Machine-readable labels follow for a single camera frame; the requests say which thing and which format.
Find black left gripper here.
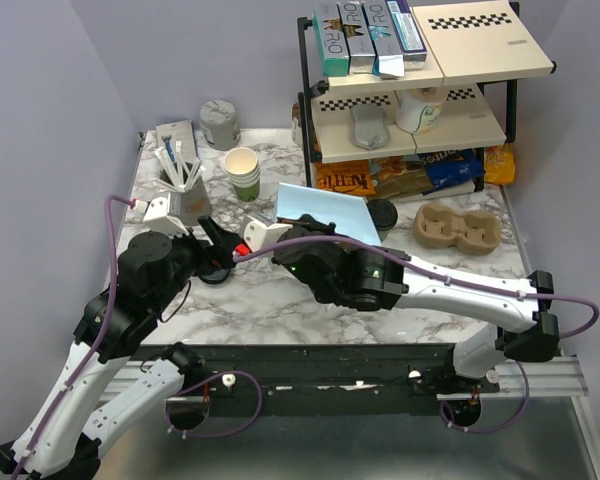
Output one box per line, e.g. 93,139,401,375
150,216,241,315

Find blue white paper bag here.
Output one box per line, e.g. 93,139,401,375
274,183,381,246

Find black plastic cup lid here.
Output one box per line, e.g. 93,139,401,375
366,199,398,228

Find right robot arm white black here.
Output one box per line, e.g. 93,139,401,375
273,218,559,392

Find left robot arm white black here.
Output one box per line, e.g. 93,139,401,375
0,216,243,479

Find grey straw holder cup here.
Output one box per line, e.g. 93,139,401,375
154,141,212,227

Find stack of green paper cups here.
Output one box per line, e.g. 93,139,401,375
223,147,260,202

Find orange kettle chips bag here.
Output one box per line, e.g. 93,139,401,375
315,160,375,197

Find olive brown snack bag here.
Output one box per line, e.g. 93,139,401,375
366,154,434,200

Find blue razor in package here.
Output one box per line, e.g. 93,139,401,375
156,120,197,163

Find grey marbled canister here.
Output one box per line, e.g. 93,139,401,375
199,100,241,151

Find grey sponge pouch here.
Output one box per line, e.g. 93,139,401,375
351,104,390,150

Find blue doritos bag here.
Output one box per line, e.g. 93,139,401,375
418,149,485,191

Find toilet paper roll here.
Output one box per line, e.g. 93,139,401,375
395,87,448,135

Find yellow snack bag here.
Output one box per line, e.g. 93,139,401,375
484,143,516,186

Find silver blue toothpaste box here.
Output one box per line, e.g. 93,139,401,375
362,1,405,79

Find black and cream shelf rack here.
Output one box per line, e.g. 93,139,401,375
298,1,555,178

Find blue white toothpaste box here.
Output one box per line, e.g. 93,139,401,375
386,0,428,71

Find teal toothpaste box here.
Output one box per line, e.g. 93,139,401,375
313,3,350,77

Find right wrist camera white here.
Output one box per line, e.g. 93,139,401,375
232,214,292,261

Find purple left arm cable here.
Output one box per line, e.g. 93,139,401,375
9,194,264,480

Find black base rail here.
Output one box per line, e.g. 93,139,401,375
134,343,499,418

